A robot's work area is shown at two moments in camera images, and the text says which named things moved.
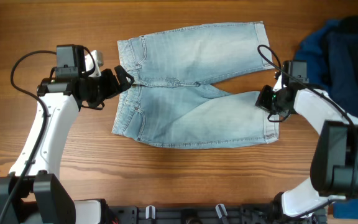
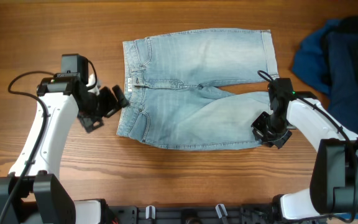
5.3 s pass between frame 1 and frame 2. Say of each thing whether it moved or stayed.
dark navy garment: stayed
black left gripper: moved
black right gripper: moved
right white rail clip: stayed
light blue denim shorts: stayed
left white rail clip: stayed
